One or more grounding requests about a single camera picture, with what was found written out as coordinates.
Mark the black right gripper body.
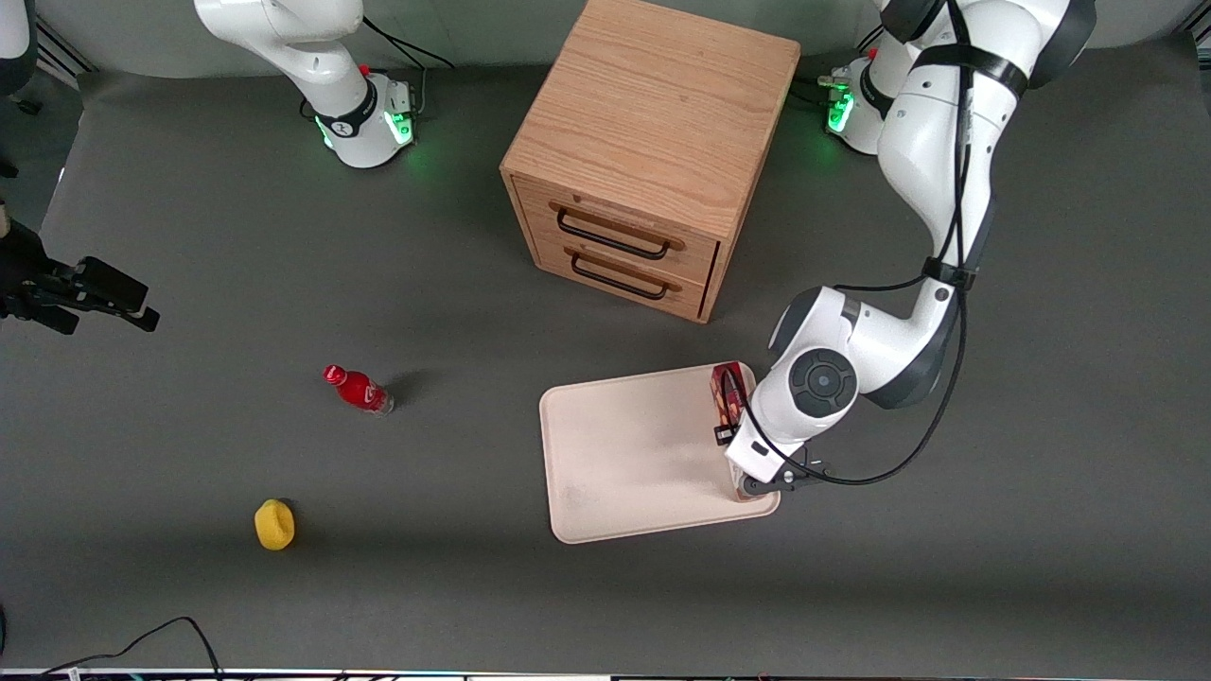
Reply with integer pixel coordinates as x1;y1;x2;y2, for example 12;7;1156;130
0;219;84;306

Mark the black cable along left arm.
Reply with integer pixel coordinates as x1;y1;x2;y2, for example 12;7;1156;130
717;0;990;487

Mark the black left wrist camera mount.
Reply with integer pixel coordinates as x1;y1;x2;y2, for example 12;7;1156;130
757;460;834;497

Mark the wooden two-drawer cabinet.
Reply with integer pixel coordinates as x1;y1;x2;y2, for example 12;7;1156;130
500;0;802;324

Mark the red soda bottle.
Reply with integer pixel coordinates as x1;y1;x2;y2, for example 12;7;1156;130
323;364;395;416

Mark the black metal drawer handle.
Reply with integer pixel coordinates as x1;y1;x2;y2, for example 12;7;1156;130
555;209;673;261
570;250;670;302

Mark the red cookie box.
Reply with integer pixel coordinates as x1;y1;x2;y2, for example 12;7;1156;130
711;361;750;445

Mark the beige plastic tray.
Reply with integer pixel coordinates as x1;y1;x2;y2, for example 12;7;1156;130
538;362;782;546

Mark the yellow oval sponge toy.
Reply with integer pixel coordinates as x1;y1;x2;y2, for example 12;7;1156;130
254;498;296;551

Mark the long black looping cable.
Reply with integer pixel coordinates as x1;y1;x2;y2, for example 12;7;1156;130
38;617;224;681

